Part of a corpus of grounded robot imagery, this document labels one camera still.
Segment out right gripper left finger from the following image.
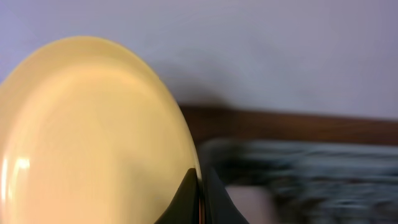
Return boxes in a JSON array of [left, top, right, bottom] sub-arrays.
[[155, 168, 200, 224]]

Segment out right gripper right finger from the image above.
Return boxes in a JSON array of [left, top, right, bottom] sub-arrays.
[[203, 167, 248, 224]]

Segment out yellow plate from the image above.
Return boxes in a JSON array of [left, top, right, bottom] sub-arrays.
[[1, 36, 200, 223]]

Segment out grey dishwasher rack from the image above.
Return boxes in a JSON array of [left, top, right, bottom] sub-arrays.
[[198, 139, 397, 223]]

